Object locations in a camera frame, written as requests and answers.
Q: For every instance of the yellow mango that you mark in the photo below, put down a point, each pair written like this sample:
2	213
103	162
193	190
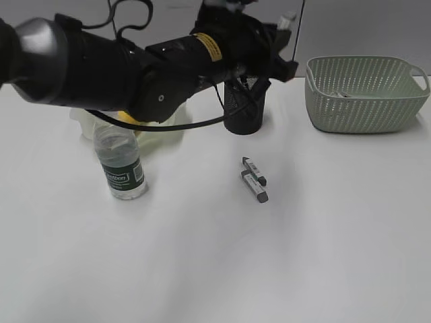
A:
125	117

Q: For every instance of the grey white eraser back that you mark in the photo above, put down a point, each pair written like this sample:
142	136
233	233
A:
249	164

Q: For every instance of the grey white eraser front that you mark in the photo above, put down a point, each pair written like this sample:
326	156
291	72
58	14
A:
286	20

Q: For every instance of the grey white eraser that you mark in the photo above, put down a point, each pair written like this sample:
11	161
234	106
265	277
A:
254	186
286	20
249	164

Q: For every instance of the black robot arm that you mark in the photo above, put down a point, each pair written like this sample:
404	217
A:
61	62

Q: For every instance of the white waste paper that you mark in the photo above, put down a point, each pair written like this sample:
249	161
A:
341	94

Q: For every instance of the clear water bottle green label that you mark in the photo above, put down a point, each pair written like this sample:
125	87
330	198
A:
119	155

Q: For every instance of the light green woven basket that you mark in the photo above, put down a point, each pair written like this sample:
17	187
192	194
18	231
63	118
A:
390	94

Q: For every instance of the black mesh pen holder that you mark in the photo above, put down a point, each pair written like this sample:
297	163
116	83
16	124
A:
244	102

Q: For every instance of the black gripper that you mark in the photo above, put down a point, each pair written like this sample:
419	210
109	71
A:
245	40

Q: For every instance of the pale green wavy plate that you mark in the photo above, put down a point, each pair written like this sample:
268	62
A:
145	139

